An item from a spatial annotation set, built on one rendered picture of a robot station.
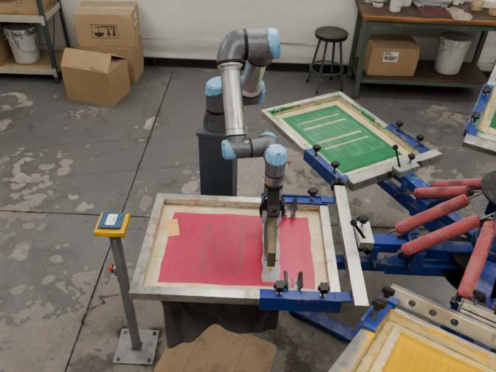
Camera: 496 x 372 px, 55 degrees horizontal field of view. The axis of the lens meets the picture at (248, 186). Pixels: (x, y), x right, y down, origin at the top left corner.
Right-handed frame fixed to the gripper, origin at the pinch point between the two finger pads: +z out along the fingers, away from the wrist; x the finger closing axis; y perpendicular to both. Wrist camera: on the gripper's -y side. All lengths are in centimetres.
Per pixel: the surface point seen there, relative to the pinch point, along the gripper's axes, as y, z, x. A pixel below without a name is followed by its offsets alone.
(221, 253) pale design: -4.2, 13.5, 19.6
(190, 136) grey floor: 232, 110, 66
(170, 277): -18.0, 13.5, 38.8
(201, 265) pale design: -11.2, 13.5, 27.4
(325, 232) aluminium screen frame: 7.6, 10.1, -24.2
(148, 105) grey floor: 287, 111, 116
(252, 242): 3.0, 13.6, 6.9
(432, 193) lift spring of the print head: 22, -2, -70
